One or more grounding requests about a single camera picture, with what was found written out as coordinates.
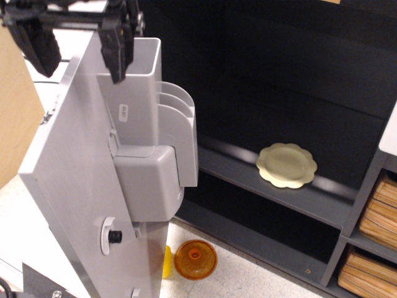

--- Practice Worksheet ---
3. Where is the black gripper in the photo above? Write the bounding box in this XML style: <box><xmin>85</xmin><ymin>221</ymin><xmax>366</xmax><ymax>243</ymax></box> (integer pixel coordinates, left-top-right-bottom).
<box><xmin>1</xmin><ymin>1</ymin><xmax>145</xmax><ymax>84</ymax></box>

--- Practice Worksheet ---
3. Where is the grey toy fridge door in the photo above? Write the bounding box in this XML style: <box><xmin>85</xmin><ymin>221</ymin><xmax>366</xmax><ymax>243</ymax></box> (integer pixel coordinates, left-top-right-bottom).
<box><xmin>19</xmin><ymin>35</ymin><xmax>199</xmax><ymax>297</ymax></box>

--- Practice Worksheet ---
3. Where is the dark grey fridge cabinet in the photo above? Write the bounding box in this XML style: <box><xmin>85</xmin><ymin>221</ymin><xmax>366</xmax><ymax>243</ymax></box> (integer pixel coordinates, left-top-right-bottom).
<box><xmin>140</xmin><ymin>1</ymin><xmax>396</xmax><ymax>290</ymax></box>

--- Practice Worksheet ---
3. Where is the tan wooden board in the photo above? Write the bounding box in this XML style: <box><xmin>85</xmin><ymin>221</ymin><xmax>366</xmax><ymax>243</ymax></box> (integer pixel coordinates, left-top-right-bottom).
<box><xmin>1</xmin><ymin>27</ymin><xmax>44</xmax><ymax>187</ymax></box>

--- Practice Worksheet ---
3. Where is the yellow toy bell pepper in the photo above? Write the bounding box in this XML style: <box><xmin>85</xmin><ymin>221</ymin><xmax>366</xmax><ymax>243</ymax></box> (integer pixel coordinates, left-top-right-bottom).
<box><xmin>162</xmin><ymin>245</ymin><xmax>172</xmax><ymax>279</ymax></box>

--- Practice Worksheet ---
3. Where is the pale yellow scalloped plate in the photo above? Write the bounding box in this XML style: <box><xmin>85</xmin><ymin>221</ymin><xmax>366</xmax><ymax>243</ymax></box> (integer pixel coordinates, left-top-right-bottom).
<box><xmin>256</xmin><ymin>143</ymin><xmax>318</xmax><ymax>189</ymax></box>

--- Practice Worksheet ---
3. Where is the orange translucent lid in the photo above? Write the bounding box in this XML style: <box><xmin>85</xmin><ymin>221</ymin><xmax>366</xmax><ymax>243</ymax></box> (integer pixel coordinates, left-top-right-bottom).
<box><xmin>174</xmin><ymin>240</ymin><xmax>218</xmax><ymax>280</ymax></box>

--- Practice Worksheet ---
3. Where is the upper woven basket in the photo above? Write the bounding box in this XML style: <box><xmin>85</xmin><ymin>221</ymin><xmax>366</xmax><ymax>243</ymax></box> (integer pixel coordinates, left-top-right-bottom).
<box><xmin>359</xmin><ymin>172</ymin><xmax>396</xmax><ymax>251</ymax></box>

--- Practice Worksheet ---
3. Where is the woven basket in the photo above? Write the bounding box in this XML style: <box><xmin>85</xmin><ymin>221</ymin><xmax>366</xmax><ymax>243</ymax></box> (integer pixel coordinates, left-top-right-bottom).
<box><xmin>337</xmin><ymin>248</ymin><xmax>396</xmax><ymax>297</ymax></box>
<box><xmin>359</xmin><ymin>172</ymin><xmax>396</xmax><ymax>251</ymax></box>

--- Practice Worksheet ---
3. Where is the lower woven basket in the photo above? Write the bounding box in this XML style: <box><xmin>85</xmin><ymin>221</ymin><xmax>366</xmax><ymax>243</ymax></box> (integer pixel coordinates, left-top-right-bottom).
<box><xmin>337</xmin><ymin>248</ymin><xmax>396</xmax><ymax>297</ymax></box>

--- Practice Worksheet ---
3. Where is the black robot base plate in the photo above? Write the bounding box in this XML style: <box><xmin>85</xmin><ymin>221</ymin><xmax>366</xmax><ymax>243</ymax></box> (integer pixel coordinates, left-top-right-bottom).
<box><xmin>22</xmin><ymin>263</ymin><xmax>75</xmax><ymax>298</ymax></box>

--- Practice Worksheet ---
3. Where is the black braided cable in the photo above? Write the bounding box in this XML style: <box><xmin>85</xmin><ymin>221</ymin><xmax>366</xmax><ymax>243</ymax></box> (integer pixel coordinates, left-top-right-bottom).
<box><xmin>0</xmin><ymin>276</ymin><xmax>13</xmax><ymax>298</ymax></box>

